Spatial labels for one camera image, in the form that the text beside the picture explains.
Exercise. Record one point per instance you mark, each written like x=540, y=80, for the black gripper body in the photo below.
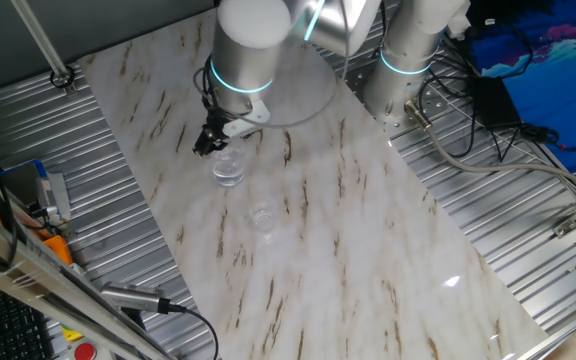
x=215, y=127

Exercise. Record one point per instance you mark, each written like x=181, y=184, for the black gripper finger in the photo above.
x=203, y=146
x=221, y=142

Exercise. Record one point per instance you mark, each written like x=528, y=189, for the glass mug with water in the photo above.
x=228, y=172

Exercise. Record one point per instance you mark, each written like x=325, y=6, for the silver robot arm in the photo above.
x=243, y=60

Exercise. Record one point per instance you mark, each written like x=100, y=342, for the small empty glass cup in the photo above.
x=263, y=220

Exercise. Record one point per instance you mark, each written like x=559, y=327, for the marble pattern table sheet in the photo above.
x=343, y=225

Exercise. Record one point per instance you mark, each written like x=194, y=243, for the orange box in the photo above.
x=59, y=248

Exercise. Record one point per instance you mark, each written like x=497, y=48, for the aluminium slanted pole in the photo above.
x=38, y=35

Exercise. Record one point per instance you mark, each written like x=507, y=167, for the grey box red button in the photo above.
x=85, y=351

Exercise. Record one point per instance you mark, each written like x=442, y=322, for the black keyboard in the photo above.
x=3, y=330

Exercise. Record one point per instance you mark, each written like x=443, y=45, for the black power adapter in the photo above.
x=495, y=102

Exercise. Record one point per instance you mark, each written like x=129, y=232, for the blue printed poster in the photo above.
x=558, y=90

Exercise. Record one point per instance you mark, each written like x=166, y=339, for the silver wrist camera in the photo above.
x=245, y=122

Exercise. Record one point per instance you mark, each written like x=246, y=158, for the silver ribbed camera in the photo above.
x=128, y=296

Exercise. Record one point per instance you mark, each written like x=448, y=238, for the aluminium frame beam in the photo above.
x=28, y=272

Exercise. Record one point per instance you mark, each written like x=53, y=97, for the aluminium table edge rail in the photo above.
x=568, y=327

